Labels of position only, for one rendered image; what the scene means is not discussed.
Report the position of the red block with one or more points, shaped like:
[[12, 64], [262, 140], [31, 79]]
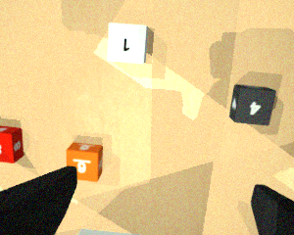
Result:
[[11, 144]]

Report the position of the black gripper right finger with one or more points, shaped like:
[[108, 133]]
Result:
[[273, 212]]

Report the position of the orange block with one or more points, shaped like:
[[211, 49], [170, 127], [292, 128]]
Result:
[[88, 160]]

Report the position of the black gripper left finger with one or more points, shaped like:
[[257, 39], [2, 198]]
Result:
[[38, 206]]

